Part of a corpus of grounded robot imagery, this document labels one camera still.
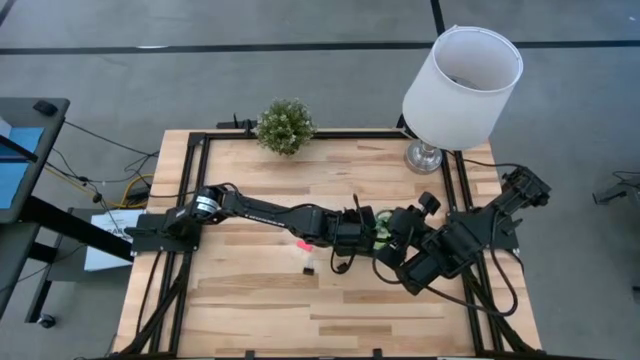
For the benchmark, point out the black aluminium table frame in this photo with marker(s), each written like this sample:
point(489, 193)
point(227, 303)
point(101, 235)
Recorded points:
point(350, 135)

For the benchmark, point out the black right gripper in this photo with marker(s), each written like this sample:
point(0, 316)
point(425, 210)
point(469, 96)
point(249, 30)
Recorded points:
point(407, 225)

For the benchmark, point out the pink eraser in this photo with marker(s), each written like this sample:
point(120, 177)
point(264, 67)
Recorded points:
point(304, 246)

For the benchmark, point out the small potted green plant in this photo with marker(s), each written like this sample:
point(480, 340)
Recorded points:
point(285, 127)

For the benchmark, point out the white paper sheet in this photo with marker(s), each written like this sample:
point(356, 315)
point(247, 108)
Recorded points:
point(120, 222)

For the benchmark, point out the white shade table lamp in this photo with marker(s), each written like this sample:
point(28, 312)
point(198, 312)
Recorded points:
point(460, 100)

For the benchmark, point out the black computer mouse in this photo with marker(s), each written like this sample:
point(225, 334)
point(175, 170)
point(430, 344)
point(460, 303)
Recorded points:
point(45, 107)

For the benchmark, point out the green sticky note pad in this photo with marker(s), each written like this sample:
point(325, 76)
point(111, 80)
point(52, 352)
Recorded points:
point(381, 240)

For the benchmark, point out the blue screen monitor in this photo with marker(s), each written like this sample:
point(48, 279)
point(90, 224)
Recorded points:
point(15, 185)

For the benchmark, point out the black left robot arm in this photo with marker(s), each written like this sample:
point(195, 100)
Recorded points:
point(270, 215)

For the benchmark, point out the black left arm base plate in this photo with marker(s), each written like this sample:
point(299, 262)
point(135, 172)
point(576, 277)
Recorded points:
point(150, 240)

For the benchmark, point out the black clamp bracket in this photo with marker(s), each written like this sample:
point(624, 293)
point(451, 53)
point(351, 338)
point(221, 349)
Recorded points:
point(240, 124)

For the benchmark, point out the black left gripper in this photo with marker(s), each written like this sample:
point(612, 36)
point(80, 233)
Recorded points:
point(352, 232)

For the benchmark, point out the black caster wheel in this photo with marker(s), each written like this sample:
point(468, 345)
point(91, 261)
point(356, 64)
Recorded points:
point(47, 321)

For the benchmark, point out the grey side desk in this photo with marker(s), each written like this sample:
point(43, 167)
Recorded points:
point(54, 150)

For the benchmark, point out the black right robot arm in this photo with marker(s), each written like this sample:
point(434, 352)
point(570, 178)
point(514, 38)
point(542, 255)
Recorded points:
point(450, 250)

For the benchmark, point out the grey floor device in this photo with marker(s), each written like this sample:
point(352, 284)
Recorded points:
point(620, 192)

